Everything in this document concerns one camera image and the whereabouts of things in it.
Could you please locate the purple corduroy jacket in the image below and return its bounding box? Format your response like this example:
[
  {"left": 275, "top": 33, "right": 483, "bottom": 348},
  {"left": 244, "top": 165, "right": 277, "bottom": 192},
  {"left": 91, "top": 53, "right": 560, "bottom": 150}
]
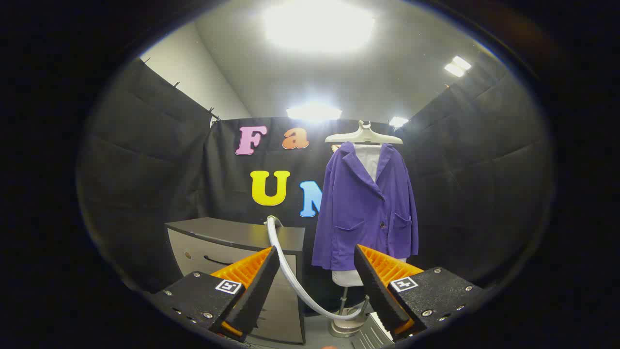
[{"left": 311, "top": 142, "right": 419, "bottom": 271}]

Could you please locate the metal mannequin stand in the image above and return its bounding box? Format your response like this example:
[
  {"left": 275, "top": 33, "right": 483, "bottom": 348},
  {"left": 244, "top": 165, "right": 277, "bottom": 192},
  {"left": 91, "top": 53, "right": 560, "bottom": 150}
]
[{"left": 329, "top": 285, "right": 374, "bottom": 338}]

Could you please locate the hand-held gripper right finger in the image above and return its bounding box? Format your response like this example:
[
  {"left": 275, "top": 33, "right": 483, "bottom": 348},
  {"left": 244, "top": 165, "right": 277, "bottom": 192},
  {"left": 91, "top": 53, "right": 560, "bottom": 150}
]
[{"left": 354, "top": 244, "right": 485, "bottom": 343}]

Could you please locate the white clothes hanger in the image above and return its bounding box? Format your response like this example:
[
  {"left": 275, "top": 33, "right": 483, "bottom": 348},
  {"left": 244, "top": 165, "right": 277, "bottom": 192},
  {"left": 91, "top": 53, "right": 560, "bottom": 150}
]
[{"left": 325, "top": 120, "right": 403, "bottom": 145}]

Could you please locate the large square ceiling light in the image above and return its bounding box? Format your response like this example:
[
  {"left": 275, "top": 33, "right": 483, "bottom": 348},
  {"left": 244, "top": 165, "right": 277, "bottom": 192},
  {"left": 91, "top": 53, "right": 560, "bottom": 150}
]
[{"left": 262, "top": 0, "right": 376, "bottom": 53}]

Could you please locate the grey drawer cabinet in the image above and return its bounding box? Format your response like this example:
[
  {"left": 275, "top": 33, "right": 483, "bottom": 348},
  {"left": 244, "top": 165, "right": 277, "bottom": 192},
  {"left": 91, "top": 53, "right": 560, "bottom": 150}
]
[{"left": 165, "top": 217, "right": 306, "bottom": 345}]

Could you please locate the grey steamer hose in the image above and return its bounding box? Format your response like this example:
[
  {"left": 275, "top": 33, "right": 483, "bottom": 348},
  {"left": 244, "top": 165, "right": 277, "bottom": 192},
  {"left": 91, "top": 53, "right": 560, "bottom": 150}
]
[{"left": 266, "top": 221, "right": 365, "bottom": 321}]

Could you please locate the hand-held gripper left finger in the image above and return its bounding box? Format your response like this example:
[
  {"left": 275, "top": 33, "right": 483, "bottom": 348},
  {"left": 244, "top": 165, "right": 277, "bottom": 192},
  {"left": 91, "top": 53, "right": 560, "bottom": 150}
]
[{"left": 154, "top": 245, "right": 281, "bottom": 343}]

